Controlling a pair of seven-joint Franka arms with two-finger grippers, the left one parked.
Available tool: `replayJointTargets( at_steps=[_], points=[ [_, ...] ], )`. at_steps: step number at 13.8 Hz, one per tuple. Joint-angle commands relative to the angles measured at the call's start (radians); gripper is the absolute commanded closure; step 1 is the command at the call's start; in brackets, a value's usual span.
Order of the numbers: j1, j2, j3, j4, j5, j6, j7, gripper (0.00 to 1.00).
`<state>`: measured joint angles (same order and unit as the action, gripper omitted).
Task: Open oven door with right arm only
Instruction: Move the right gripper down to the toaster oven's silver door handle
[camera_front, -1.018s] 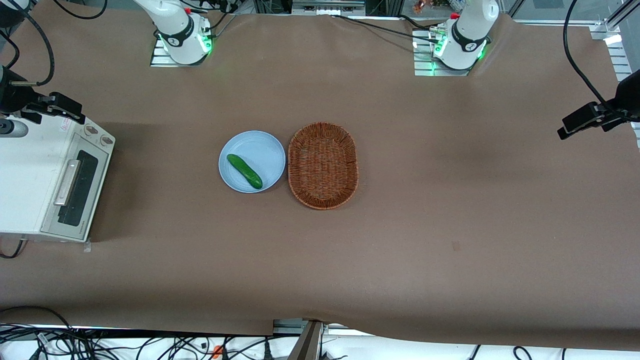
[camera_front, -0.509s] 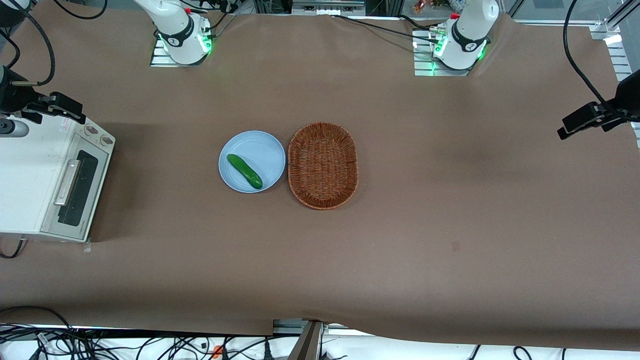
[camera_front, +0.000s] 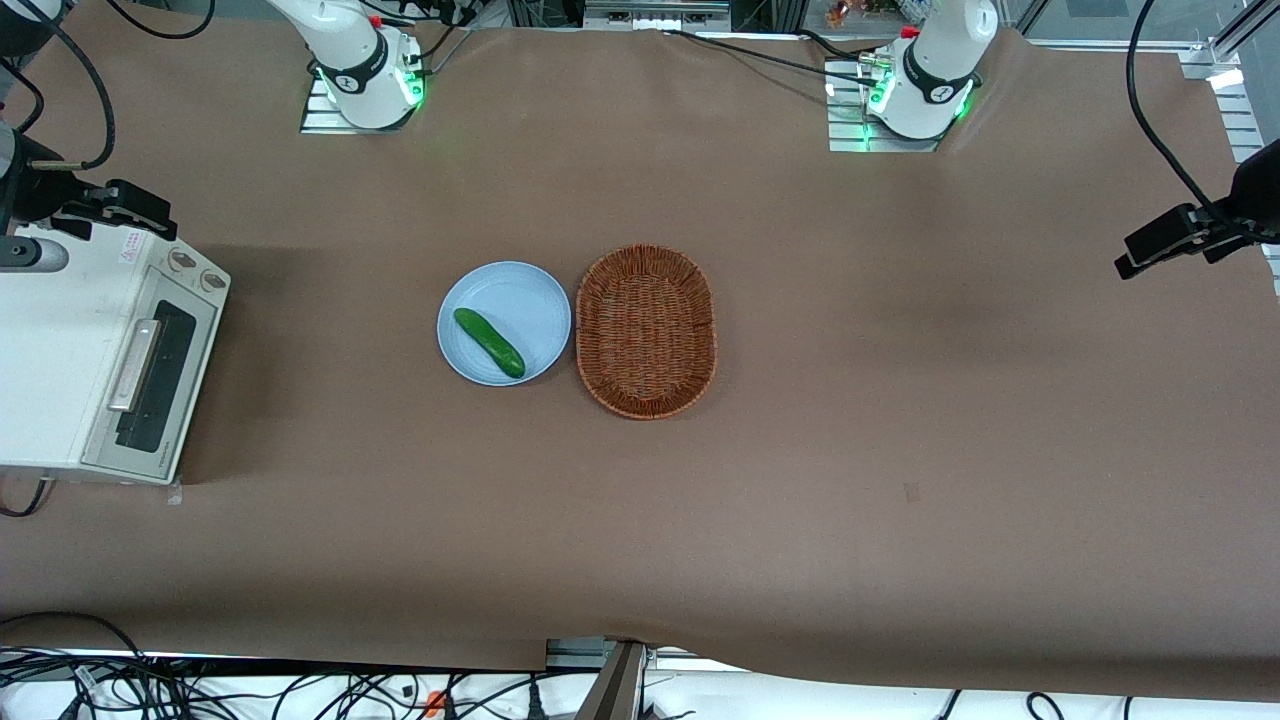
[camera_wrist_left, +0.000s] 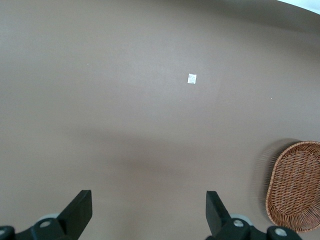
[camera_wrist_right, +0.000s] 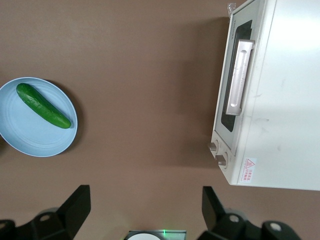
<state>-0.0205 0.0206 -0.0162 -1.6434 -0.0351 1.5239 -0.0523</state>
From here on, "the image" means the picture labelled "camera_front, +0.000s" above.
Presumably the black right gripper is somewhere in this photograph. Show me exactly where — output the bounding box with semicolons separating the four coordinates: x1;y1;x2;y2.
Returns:
12;133;180;243

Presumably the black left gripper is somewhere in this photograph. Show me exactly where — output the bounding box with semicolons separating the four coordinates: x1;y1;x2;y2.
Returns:
1114;138;1280;282

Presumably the oven door with metal handle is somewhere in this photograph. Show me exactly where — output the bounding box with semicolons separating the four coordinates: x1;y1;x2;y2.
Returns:
104;299;199;453

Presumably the white toaster oven body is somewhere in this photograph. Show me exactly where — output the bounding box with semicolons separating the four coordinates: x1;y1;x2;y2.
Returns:
0;224;232;487

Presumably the green cucumber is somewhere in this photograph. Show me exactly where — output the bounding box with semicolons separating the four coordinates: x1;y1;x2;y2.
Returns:
453;307;527;380

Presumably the light blue plate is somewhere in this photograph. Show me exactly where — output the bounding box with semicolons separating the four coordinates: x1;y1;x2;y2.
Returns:
437;261;573;387

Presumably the brown table cloth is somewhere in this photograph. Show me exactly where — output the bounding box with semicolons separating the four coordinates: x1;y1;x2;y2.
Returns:
0;14;1280;702

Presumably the brown wicker basket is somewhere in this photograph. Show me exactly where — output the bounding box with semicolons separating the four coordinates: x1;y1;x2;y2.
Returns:
575;244;719;421

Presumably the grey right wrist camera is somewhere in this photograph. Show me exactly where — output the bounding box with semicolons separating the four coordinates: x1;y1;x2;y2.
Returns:
0;237;70;272

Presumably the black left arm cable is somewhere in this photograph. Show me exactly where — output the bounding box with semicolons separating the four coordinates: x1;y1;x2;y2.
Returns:
1126;0;1233;217

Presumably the black oven power cord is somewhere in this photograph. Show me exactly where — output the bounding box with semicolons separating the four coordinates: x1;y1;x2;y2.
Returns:
0;477;53;520

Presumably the black cable across table edge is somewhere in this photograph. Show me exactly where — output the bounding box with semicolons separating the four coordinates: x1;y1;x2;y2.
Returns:
662;28;883;89

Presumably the black floor cable tangle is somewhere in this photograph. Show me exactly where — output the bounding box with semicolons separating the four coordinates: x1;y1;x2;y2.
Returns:
0;611;561;720

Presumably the aluminium frame profile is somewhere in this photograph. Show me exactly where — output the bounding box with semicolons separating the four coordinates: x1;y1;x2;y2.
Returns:
574;640;649;720

